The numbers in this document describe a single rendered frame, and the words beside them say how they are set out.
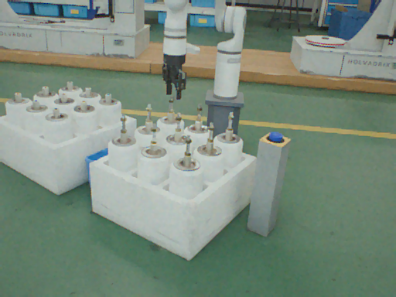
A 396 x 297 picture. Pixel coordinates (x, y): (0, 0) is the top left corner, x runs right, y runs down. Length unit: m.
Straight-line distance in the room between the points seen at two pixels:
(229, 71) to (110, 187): 0.61
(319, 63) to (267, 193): 1.97
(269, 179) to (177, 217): 0.29
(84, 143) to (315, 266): 0.86
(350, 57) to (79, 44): 2.03
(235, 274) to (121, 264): 0.31
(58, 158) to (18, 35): 2.10
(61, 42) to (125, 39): 0.51
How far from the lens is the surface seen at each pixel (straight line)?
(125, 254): 1.15
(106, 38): 3.09
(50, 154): 1.37
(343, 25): 5.43
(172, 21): 1.25
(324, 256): 1.24
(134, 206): 1.17
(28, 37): 3.34
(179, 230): 1.09
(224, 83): 1.46
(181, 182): 1.05
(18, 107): 1.57
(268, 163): 1.13
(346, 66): 3.08
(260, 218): 1.22
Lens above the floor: 0.75
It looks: 25 degrees down
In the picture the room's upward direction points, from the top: 4 degrees clockwise
